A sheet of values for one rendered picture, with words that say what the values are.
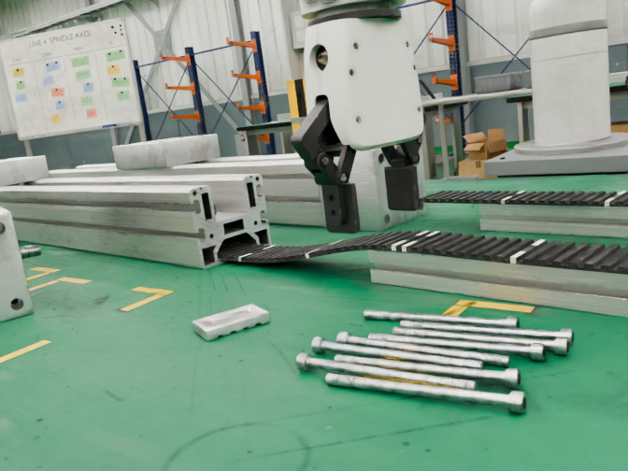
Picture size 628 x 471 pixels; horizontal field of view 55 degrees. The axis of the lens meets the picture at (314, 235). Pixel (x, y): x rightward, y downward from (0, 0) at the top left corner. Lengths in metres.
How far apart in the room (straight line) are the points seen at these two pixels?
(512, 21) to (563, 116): 7.55
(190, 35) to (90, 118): 5.76
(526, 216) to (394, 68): 0.23
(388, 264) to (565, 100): 0.63
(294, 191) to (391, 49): 0.33
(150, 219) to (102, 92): 5.76
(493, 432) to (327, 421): 0.08
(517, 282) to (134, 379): 0.27
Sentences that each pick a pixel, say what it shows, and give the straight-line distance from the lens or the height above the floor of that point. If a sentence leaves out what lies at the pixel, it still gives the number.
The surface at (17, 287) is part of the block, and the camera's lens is 0.61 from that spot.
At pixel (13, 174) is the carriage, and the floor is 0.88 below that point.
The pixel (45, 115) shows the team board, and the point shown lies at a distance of 6.88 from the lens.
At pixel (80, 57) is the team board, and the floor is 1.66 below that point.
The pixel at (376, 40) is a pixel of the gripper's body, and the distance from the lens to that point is 0.49.
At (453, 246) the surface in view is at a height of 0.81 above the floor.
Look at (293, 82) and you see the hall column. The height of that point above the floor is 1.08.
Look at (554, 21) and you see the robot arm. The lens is 1.08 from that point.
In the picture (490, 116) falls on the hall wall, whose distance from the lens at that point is 8.73.
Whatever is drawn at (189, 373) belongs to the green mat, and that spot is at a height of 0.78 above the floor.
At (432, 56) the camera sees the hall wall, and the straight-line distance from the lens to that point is 9.08.
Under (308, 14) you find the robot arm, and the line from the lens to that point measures 0.51.
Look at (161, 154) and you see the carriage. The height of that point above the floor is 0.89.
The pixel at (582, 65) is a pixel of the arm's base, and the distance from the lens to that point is 1.08.
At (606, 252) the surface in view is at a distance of 0.44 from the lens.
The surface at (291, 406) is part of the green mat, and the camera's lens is 0.33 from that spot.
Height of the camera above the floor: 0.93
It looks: 12 degrees down
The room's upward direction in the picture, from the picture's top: 7 degrees counter-clockwise
